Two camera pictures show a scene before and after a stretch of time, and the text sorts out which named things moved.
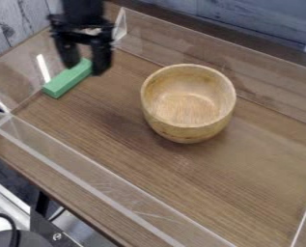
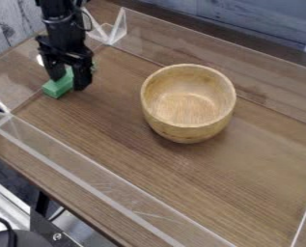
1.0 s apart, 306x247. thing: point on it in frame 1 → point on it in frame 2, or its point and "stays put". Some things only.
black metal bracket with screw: (42, 226) stays put
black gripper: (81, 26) → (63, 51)
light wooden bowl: (187, 100) stays put
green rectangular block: (67, 78) stays put
